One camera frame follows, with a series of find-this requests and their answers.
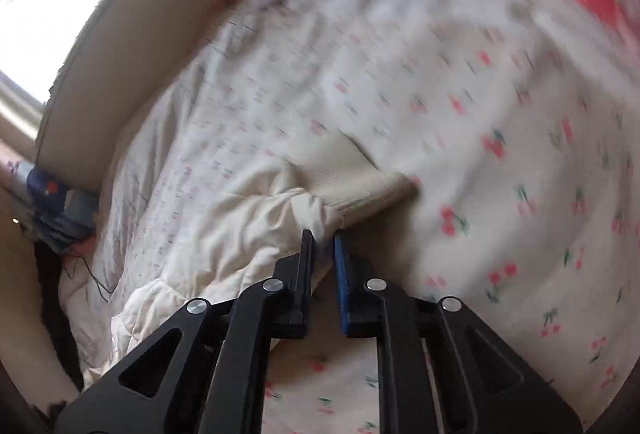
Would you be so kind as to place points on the cherry print bed sheet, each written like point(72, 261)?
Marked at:
point(516, 122)

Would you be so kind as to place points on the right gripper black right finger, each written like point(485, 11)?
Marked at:
point(441, 369)

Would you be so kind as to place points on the cream quilted down coat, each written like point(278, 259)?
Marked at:
point(216, 242)

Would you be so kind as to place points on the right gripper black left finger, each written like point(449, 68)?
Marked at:
point(204, 369)

